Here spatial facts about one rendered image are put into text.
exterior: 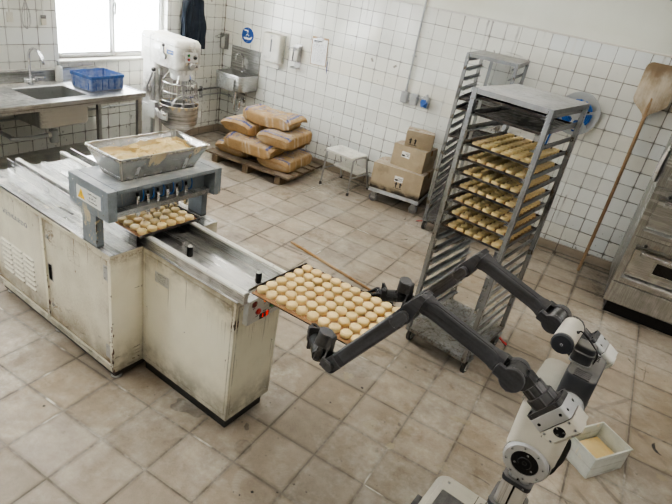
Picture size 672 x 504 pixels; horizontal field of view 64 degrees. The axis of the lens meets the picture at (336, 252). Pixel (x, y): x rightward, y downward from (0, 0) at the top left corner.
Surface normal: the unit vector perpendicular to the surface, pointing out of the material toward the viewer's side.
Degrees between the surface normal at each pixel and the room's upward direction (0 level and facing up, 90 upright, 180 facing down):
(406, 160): 91
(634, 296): 90
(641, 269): 91
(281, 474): 0
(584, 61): 90
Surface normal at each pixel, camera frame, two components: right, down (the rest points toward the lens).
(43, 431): 0.17, -0.87
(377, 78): -0.50, 0.33
